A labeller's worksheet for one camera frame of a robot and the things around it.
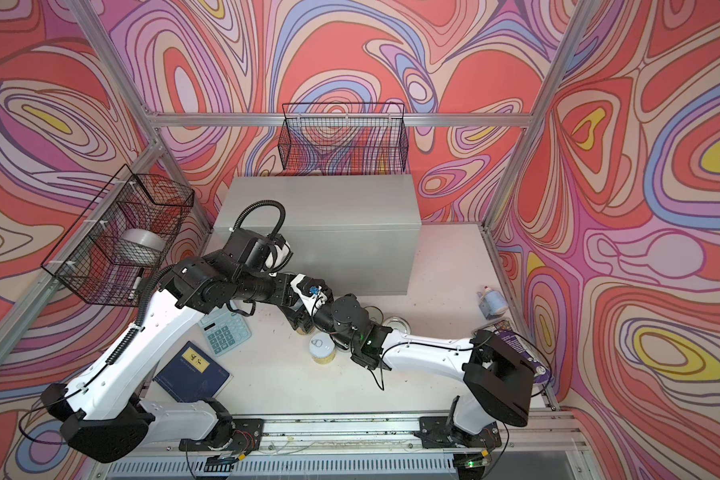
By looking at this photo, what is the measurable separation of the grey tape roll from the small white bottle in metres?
0.93

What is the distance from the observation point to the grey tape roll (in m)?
0.72

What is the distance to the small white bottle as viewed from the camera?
2.97 feet
